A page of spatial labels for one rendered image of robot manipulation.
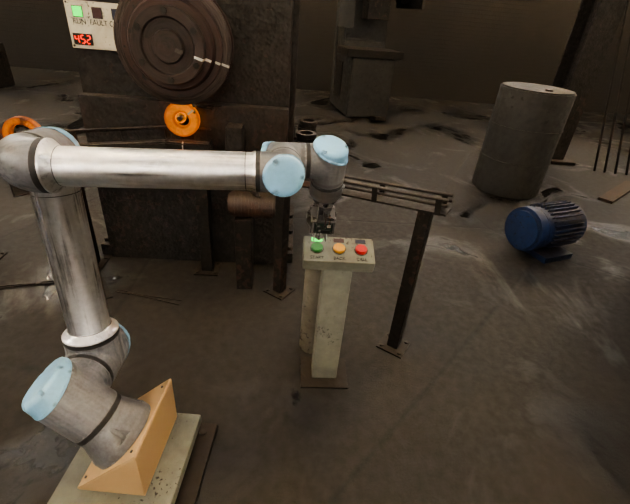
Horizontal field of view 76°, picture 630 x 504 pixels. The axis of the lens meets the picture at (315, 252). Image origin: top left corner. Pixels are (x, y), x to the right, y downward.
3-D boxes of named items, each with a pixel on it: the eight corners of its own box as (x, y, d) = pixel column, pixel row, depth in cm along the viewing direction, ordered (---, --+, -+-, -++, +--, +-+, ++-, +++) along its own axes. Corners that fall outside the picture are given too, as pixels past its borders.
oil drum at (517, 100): (462, 174, 398) (489, 77, 352) (519, 178, 403) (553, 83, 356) (485, 198, 348) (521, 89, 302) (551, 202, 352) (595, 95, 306)
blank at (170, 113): (183, 141, 189) (181, 143, 186) (158, 114, 182) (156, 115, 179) (207, 121, 185) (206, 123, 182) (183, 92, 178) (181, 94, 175)
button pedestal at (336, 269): (294, 357, 172) (303, 231, 140) (349, 359, 174) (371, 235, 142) (294, 387, 158) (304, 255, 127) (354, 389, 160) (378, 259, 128)
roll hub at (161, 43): (140, -8, 151) (213, 22, 157) (130, 67, 164) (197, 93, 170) (135, -9, 146) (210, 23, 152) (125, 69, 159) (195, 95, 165)
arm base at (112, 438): (136, 448, 102) (104, 428, 98) (88, 482, 106) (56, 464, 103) (158, 392, 119) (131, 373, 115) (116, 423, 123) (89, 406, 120)
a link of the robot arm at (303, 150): (259, 145, 94) (312, 146, 95) (261, 137, 104) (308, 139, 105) (260, 184, 98) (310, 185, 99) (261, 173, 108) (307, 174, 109)
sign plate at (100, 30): (75, 47, 176) (65, -2, 167) (135, 52, 178) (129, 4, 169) (72, 47, 174) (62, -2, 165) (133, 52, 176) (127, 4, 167)
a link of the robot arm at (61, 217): (64, 396, 117) (-18, 131, 86) (89, 358, 133) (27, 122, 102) (118, 394, 118) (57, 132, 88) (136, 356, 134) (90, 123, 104)
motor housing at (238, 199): (233, 276, 220) (230, 184, 192) (273, 278, 221) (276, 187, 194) (230, 290, 209) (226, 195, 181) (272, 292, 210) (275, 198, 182)
